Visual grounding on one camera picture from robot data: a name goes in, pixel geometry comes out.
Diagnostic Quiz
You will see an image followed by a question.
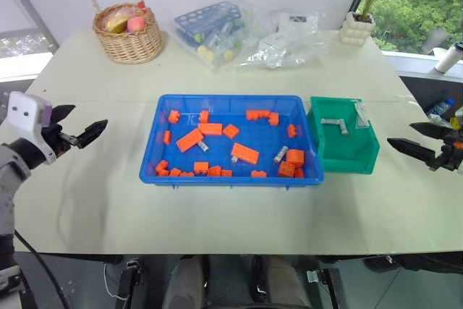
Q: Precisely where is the clear water bottle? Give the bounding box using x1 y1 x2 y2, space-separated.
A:
426 97 456 117

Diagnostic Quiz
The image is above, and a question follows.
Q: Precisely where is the long orange block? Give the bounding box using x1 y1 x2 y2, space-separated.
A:
246 109 272 121
197 122 224 136

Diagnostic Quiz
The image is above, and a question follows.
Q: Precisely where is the square orange block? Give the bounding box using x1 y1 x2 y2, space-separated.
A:
277 161 296 178
286 149 305 167

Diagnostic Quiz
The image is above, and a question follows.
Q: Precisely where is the clear label sleeve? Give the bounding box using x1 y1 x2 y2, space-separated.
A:
354 103 370 130

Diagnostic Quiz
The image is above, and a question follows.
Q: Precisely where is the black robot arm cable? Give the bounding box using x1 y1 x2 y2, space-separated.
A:
13 228 72 309

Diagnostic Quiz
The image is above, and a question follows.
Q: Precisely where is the yellow small object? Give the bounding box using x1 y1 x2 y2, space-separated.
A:
449 107 463 130

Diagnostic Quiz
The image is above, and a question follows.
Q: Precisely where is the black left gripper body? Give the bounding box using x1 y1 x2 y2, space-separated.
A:
40 122 79 160

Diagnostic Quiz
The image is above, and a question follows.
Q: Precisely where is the white bubble plant pot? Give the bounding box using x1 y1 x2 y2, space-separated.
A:
339 11 377 47

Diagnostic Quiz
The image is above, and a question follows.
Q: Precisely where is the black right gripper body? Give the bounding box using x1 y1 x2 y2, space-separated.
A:
431 131 463 172

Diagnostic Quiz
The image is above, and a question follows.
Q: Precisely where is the grey rounded shape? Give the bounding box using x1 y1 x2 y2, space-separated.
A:
161 255 211 309
263 255 313 309

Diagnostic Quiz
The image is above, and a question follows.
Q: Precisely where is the green plastic bin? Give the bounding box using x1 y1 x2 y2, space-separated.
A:
306 96 381 177

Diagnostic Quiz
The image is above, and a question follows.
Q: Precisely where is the clear plastic bag of parts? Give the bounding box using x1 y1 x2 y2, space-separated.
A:
236 8 331 71

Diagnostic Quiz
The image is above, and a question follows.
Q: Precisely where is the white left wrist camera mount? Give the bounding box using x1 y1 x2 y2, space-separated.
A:
7 91 57 164

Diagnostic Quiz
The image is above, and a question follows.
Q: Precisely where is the clear plastic bag with rack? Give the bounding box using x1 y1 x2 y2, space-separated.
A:
169 0 255 72

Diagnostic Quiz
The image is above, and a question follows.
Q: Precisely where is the yellow toy fruit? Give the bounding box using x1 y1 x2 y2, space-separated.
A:
106 13 130 33

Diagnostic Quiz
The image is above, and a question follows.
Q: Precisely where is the white cylinder with black cap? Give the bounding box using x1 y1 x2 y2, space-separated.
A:
433 42 463 73

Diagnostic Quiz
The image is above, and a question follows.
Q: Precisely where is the blue test tube rack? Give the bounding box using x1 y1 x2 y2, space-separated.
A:
174 0 243 32

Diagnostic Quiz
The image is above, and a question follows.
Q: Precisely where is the woven wicker basket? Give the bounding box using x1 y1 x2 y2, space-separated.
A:
84 0 164 65

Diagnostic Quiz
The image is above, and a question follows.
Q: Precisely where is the large orange block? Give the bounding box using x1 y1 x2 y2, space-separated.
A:
230 143 260 164
176 127 205 153

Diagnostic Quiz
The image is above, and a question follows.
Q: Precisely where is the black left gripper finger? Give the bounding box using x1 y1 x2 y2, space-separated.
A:
50 104 77 127
73 119 109 150

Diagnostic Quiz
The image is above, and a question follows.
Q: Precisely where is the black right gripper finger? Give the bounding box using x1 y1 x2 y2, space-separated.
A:
386 137 441 169
409 122 454 140

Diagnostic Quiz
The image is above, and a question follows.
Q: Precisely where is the blue plastic tray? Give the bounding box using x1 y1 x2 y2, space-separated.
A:
138 93 326 190

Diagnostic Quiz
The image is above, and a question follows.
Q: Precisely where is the white thin cable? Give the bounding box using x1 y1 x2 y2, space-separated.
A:
103 262 129 302

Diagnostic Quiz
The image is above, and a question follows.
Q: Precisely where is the pink toy peach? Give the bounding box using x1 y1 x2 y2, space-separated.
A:
127 16 147 33

